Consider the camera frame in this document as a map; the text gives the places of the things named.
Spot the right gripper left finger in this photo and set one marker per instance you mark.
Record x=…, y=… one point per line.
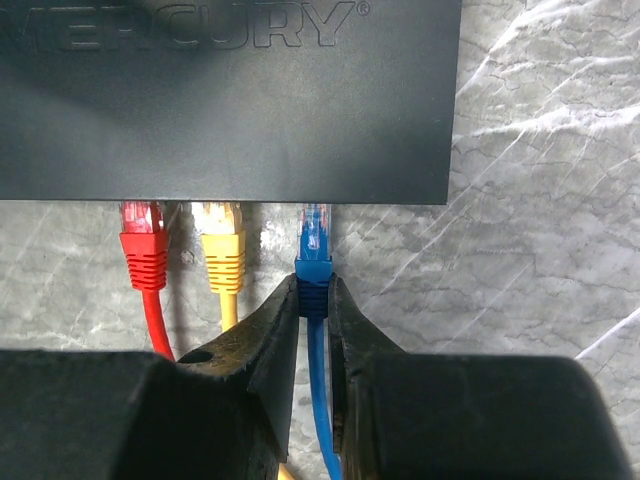
x=223, y=411

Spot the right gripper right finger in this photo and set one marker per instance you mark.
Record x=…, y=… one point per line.
x=402, y=415

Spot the black network switch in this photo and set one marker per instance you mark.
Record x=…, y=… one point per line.
x=347, y=102

